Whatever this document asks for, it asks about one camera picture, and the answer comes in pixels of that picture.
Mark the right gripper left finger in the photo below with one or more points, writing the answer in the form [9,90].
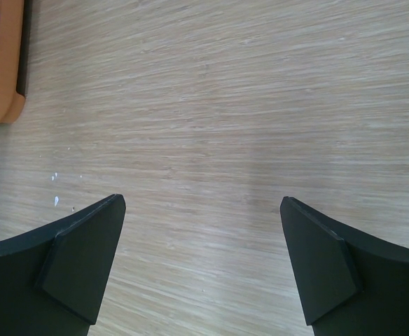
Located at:
[53,278]

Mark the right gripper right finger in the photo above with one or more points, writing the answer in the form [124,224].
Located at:
[349,282]

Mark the orange plastic tub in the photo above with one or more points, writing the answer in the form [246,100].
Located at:
[15,24]

